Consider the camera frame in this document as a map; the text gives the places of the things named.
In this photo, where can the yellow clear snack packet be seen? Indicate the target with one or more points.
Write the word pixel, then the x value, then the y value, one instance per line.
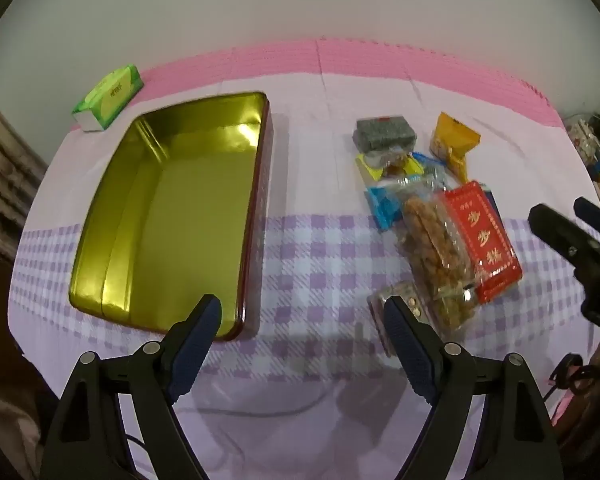
pixel 370 170

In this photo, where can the orange snack packet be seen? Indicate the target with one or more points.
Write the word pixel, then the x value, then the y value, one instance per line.
pixel 452 142

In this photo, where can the green tissue pack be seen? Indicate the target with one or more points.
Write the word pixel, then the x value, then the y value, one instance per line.
pixel 110 95

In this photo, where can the clear bag of fried snacks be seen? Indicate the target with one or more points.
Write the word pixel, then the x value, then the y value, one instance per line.
pixel 435 250

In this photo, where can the brown ridged furniture frame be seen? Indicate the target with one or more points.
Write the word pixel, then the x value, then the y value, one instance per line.
pixel 5 160

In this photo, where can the cyan snack packet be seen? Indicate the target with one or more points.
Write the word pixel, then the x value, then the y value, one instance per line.
pixel 385 207

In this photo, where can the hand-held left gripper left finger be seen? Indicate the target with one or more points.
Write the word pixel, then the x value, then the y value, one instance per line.
pixel 196 345

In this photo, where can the blue grey snack packet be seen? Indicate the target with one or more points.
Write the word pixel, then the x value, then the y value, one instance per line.
pixel 432 170

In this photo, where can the red snack packet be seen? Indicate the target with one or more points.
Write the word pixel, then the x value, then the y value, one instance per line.
pixel 485 240

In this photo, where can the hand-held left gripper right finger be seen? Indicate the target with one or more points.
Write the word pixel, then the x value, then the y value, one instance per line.
pixel 409 350

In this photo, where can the gold tin box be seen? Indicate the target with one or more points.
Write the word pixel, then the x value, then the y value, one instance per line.
pixel 170 200

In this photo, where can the small clear nut packet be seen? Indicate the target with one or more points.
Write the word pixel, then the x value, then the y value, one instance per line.
pixel 377 310

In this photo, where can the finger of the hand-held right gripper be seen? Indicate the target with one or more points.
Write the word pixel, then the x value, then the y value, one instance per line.
pixel 560 235
pixel 597 215

